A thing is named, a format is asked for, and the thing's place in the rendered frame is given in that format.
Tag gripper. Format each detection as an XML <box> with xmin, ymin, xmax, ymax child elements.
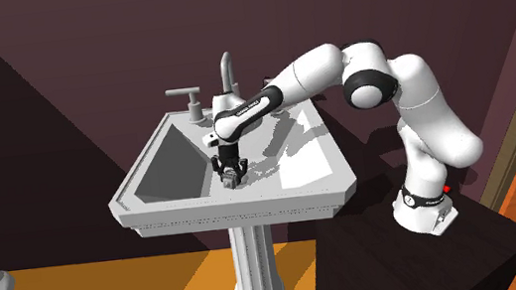
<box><xmin>209</xmin><ymin>141</ymin><xmax>250</xmax><ymax>180</ymax></box>

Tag small grey block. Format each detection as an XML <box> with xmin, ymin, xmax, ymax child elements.
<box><xmin>220</xmin><ymin>167</ymin><xmax>243</xmax><ymax>192</ymax></box>

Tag dark robot stand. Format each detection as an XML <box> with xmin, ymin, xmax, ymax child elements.
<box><xmin>305</xmin><ymin>182</ymin><xmax>516</xmax><ymax>290</ymax></box>

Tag white pedestal sink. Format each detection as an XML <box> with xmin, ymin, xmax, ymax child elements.
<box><xmin>92</xmin><ymin>38</ymin><xmax>371</xmax><ymax>290</ymax></box>

